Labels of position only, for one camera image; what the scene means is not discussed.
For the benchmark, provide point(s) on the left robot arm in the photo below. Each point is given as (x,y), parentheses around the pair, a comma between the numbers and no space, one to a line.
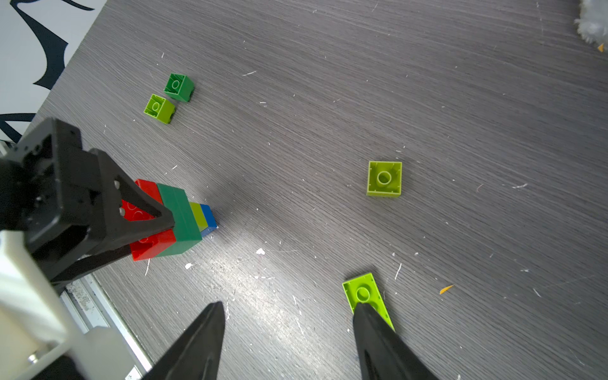
(40,339)

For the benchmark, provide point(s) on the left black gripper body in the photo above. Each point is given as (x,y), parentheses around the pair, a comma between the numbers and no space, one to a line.
(49,190)

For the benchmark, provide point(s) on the lime long lego brick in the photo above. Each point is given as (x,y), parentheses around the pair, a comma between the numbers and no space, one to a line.
(364,289)

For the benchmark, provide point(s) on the dark green small square brick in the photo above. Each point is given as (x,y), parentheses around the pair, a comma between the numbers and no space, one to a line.
(179,87)

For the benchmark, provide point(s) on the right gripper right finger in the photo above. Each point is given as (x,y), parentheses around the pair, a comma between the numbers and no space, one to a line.
(382,353)

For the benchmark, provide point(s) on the dark green long lego brick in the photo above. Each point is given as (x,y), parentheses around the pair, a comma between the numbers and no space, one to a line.
(185,230)

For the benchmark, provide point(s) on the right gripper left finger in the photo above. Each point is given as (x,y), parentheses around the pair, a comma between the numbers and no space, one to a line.
(196,353)

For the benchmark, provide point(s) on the white plush toy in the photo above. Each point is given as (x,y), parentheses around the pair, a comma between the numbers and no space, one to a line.
(592,22)

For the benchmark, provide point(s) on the blue lego brick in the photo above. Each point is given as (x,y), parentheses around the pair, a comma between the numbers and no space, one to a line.
(210,220)

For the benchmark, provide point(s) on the lime square lego brick centre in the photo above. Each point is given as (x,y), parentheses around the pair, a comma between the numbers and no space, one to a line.
(160,109)

